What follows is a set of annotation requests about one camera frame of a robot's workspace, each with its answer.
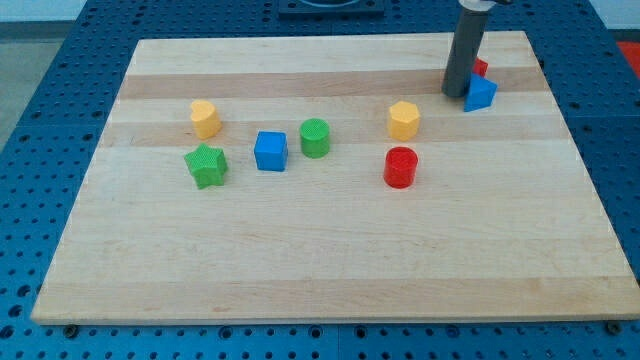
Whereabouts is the blue triangle block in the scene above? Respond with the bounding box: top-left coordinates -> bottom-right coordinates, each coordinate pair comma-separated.
463,73 -> 498,112

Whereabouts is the red cylinder block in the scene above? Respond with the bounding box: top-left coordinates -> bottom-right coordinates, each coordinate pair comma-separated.
383,147 -> 419,189

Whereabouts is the yellow heart block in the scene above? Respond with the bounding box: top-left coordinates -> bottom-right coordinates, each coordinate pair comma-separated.
190,100 -> 222,140

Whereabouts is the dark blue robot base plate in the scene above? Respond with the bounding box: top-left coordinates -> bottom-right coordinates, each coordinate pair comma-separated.
276,0 -> 385,18

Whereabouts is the green star block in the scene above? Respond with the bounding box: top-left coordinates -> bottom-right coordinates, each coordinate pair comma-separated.
184,143 -> 228,189

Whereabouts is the green cylinder block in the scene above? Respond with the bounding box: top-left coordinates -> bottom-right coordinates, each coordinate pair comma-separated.
299,118 -> 330,158

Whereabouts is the yellow hexagon block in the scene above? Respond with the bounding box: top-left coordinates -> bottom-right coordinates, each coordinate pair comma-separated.
387,101 -> 421,141

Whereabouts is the wooden board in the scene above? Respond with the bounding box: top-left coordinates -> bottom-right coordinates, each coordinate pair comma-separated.
31,31 -> 639,325

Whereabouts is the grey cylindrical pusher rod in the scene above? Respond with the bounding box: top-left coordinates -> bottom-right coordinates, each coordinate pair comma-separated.
441,0 -> 497,98

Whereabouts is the red block behind rod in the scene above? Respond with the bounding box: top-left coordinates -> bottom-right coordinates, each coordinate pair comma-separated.
472,58 -> 489,77

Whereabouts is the blue cube block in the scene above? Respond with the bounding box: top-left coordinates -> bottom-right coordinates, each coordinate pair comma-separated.
254,131 -> 288,172

